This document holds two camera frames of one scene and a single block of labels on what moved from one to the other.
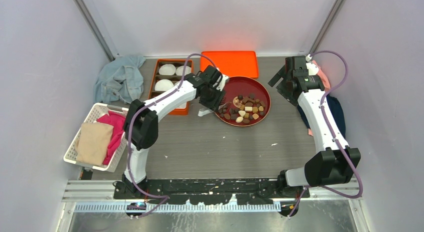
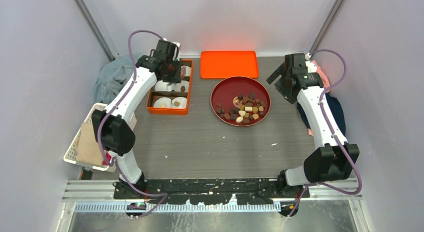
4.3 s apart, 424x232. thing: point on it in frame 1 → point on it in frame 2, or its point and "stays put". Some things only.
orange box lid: [232, 63] stays put
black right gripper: [289, 96] stays put
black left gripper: [215, 104] → [177, 78]
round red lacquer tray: [247, 102] stays put
